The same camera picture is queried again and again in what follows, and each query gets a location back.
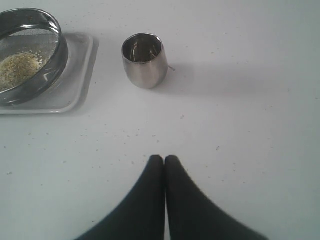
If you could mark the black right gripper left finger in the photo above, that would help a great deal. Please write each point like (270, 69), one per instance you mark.
(141, 214)

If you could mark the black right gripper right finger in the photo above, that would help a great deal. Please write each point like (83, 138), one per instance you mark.
(192, 215)

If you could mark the stainless steel cup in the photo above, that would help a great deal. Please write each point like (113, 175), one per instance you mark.
(144, 60)

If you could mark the yellow fine grain pile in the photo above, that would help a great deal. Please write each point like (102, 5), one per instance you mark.
(18, 68)

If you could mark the round steel mesh sieve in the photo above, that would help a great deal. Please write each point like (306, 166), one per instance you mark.
(35, 31)

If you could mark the white rectangular plastic tray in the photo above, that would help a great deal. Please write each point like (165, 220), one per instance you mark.
(71, 88)

